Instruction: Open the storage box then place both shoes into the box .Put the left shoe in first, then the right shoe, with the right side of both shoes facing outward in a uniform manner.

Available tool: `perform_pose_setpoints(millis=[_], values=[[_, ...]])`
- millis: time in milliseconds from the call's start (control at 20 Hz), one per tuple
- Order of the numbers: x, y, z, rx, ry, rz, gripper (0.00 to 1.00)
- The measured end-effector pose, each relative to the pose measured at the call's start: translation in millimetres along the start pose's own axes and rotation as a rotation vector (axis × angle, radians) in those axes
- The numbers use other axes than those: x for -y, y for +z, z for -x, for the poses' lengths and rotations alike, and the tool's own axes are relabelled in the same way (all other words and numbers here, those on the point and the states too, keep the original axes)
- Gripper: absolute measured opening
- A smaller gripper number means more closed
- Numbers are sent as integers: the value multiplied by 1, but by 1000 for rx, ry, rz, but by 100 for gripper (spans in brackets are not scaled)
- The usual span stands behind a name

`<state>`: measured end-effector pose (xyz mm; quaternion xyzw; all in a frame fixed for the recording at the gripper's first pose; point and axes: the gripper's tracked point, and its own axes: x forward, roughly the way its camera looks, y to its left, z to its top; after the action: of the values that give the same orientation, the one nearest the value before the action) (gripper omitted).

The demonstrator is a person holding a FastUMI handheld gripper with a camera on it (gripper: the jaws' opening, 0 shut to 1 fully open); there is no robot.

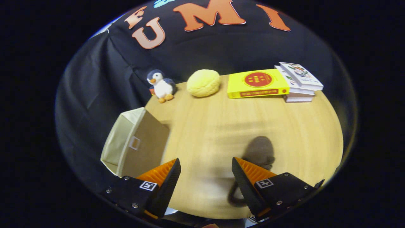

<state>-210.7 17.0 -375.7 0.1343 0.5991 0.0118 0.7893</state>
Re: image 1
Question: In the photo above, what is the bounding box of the cream fabric storage box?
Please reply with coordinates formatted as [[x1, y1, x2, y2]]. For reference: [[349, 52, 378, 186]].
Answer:
[[101, 107, 170, 178]]

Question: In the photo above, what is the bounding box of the yellow book with red circle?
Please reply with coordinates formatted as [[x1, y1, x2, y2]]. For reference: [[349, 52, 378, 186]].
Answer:
[[227, 69, 290, 99]]

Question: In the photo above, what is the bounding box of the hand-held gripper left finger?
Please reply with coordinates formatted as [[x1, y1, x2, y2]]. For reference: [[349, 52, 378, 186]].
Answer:
[[101, 158, 182, 220]]

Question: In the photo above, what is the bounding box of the white floral cover book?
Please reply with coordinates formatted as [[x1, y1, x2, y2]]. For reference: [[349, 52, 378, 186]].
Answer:
[[279, 62, 324, 91]]

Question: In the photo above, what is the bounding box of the yellow round plush cushion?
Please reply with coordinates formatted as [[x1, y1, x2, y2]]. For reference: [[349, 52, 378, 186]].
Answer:
[[187, 69, 221, 97]]

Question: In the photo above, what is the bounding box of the penguin plush toy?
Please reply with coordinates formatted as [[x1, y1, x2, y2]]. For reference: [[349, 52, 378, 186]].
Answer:
[[146, 69, 177, 104]]

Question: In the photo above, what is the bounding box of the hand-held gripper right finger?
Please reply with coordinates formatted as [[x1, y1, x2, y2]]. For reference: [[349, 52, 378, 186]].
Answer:
[[231, 157, 317, 222]]

